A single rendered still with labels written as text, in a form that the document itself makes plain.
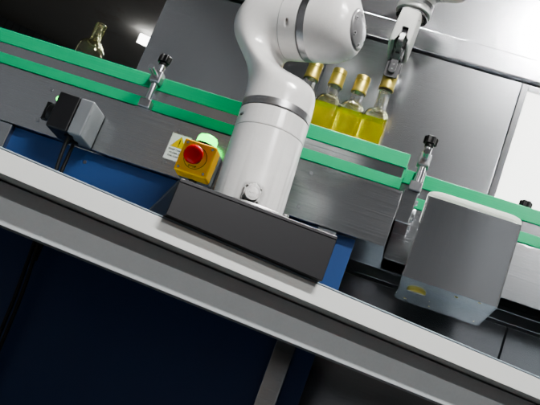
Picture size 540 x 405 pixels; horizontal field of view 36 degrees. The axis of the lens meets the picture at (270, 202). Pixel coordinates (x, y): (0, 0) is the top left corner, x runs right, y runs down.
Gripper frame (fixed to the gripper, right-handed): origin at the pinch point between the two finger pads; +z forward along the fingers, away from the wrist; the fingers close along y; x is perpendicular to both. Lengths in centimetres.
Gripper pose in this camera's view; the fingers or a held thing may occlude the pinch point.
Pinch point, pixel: (391, 73)
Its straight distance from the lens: 197.7
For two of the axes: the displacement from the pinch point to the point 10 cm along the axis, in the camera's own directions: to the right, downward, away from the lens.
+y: -0.9, -2.9, -9.5
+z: -3.5, 9.1, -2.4
